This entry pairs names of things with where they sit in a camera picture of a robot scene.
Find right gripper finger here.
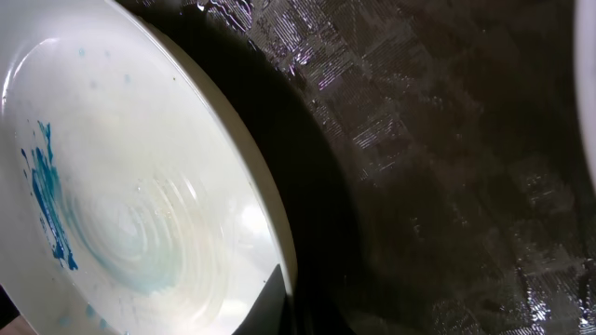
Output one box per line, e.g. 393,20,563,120
233,265,293,335

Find white plate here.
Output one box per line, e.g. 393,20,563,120
574,0,596,186
1,1,297,335

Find dark brown serving tray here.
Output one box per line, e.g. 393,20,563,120
126,0,595,334

